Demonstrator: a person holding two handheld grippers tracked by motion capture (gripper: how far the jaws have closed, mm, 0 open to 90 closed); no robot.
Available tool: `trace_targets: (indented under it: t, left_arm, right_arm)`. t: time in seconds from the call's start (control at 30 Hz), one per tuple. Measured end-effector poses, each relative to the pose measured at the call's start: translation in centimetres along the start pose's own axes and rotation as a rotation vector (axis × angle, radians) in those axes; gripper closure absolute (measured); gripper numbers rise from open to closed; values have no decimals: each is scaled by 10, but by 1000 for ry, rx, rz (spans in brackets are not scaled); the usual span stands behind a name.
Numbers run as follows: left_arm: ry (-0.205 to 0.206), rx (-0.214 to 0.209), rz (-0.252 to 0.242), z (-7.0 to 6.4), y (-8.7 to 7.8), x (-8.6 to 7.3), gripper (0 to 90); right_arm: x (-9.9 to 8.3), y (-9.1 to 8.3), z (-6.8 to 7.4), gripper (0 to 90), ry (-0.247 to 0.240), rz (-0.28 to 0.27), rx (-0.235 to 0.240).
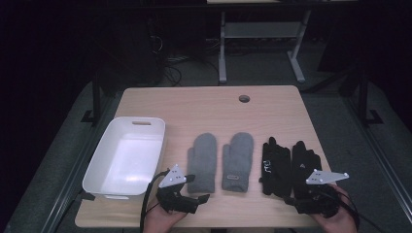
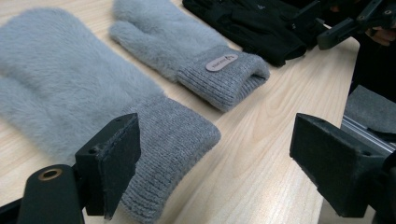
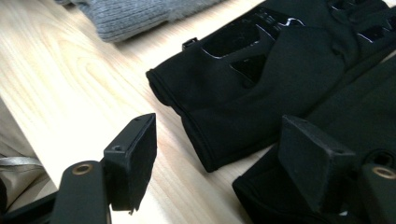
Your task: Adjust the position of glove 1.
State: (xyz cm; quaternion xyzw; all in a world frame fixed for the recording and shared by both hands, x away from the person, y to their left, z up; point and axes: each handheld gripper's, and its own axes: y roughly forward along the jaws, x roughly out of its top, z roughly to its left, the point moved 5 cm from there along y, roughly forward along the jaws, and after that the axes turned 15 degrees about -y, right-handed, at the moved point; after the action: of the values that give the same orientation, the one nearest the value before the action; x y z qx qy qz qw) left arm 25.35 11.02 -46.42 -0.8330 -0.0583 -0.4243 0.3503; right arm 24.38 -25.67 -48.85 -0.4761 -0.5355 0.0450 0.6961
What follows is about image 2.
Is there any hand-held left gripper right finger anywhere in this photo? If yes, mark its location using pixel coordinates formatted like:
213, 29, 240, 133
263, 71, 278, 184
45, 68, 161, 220
289, 112, 388, 218

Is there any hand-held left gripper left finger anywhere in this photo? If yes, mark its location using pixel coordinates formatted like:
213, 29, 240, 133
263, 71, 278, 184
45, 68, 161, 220
74, 112, 142, 220

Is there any black glove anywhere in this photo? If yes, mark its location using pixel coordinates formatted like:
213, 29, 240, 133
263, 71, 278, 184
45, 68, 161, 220
218, 0, 325, 50
181, 0, 308, 68

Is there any grey fuzzy mitten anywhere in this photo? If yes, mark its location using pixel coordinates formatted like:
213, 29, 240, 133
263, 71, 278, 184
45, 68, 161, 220
0, 7, 222, 224
108, 0, 271, 113

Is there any aluminium rail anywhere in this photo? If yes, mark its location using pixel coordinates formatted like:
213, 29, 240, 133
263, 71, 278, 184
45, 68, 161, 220
340, 114, 396, 154

